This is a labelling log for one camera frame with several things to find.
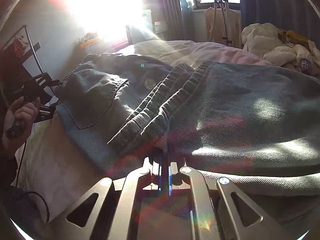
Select dark teal right curtain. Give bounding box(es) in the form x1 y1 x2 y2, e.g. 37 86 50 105
240 0 319 46

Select dark teal curtain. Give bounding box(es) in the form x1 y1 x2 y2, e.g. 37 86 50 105
240 0 319 46
156 0 194 41

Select beige hanging garment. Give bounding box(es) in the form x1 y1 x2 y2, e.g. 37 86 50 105
204 8 242 48

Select garment steamer stand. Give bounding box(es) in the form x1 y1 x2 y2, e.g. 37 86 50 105
208 0 233 47

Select white desk with clutter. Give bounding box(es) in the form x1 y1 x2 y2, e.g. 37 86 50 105
72 32 131 61

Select person left hand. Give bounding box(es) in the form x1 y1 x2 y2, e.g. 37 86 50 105
2 96 41 159

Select pastel pink bed duvet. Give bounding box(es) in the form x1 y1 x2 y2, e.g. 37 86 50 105
15 39 276 230

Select pile of cream clothes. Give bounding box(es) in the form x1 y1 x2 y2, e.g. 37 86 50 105
241 23 319 78

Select dark teal left curtain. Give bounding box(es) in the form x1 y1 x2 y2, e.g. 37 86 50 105
156 0 194 41

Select blue denim jeans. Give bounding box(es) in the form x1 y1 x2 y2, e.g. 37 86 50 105
56 54 319 196

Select mustard yellow garment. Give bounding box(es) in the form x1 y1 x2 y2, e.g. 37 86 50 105
278 29 309 48

